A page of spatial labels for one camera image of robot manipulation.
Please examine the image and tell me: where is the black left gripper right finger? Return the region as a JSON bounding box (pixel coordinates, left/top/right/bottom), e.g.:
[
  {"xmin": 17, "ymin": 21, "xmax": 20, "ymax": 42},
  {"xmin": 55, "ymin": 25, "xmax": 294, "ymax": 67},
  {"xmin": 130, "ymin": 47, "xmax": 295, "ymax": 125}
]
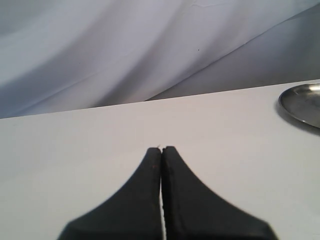
[{"xmin": 161, "ymin": 146, "xmax": 277, "ymax": 240}]

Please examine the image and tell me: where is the white backdrop cloth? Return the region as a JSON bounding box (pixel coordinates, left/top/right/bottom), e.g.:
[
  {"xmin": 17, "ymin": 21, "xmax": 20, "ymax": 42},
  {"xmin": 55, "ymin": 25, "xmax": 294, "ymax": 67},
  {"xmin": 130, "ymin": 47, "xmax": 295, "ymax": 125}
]
[{"xmin": 0, "ymin": 0, "xmax": 320, "ymax": 118}]

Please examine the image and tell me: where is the round stainless steel plate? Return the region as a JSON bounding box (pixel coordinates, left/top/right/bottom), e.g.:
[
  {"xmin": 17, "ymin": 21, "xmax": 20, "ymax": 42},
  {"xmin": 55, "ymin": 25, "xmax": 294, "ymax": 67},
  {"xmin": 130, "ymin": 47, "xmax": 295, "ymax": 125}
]
[{"xmin": 278, "ymin": 82, "xmax": 320, "ymax": 129}]

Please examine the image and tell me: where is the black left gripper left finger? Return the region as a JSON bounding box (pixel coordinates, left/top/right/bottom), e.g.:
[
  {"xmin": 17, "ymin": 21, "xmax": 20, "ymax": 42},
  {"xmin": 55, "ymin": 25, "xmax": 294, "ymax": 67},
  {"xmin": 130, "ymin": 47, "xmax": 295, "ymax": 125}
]
[{"xmin": 58, "ymin": 147, "xmax": 163, "ymax": 240}]

